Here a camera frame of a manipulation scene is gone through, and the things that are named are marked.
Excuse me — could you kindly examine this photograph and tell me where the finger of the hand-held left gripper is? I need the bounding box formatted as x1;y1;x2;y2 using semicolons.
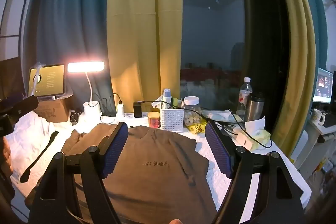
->
0;95;39;116

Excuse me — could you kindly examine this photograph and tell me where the black charger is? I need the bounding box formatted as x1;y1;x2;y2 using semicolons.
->
133;102;143;118

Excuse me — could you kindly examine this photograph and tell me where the grey spray bottle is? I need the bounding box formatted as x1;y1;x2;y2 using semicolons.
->
163;88;172;109

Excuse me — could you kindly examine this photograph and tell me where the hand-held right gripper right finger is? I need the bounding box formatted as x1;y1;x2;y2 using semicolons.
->
205;120;306;224

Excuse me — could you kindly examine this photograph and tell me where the white mug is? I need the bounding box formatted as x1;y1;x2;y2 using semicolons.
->
310;109;326;125

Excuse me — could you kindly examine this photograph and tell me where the computer monitor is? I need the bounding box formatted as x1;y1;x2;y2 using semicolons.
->
313;67;334;104

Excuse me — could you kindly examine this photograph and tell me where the teal curtain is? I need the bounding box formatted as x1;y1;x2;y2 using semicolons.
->
22;0;116;120
286;0;328;109

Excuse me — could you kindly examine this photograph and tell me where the black strap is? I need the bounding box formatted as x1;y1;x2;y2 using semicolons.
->
20;131;59;183

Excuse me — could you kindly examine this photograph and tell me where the white plastic basket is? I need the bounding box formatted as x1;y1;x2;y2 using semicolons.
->
160;107;184;133

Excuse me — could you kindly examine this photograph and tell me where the yellow-lidded jar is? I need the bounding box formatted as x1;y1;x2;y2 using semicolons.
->
148;112;161;129

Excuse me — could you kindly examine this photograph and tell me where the yellow curtain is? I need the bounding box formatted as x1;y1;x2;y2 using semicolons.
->
268;0;317;159
106;0;183;116

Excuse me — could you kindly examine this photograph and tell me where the crumpled white tissue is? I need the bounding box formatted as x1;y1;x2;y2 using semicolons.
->
152;95;164;109

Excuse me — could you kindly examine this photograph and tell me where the cardboard box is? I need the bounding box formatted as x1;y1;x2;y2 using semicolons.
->
34;98;69;123

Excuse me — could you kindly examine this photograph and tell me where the yellow cloth item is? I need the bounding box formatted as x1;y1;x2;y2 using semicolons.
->
189;119;208;134

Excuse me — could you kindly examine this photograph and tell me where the yellow tissue pack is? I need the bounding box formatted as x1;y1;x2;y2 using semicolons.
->
247;130;271;150

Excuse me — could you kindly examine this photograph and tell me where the brown t-shirt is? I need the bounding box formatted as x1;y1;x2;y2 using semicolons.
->
25;123;218;224

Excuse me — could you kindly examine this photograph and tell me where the dark window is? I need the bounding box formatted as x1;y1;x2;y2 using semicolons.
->
181;0;289;125

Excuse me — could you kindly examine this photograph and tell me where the clear jar white lid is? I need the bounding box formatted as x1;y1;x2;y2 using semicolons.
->
183;96;201;126

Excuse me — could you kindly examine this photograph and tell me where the tablet with yellow screen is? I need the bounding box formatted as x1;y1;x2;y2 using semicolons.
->
28;64;67;98

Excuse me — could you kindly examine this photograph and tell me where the white side desk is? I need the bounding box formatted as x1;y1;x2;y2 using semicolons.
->
299;119;336;180

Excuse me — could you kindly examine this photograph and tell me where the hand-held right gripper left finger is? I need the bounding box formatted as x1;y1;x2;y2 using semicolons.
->
28;122;129;224

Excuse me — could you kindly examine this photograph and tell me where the clear water bottle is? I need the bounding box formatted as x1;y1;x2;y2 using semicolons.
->
236;77;253;116

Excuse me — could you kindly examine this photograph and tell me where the folded white paper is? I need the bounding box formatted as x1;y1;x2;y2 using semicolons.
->
245;116;265;133

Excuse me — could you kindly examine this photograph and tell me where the white desk lamp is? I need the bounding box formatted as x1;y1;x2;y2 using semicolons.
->
68;61;105;122

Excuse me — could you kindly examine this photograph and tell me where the white power strip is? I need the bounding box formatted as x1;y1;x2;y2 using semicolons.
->
115;112;147;120

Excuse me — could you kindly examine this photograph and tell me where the black lamp cable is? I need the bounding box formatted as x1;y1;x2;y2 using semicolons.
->
93;93;122;125

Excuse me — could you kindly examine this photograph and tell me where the white plastic packet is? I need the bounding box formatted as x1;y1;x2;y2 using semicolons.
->
202;109;243;123

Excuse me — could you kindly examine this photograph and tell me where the white power adapter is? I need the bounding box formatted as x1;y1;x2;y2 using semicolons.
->
236;132;254;147

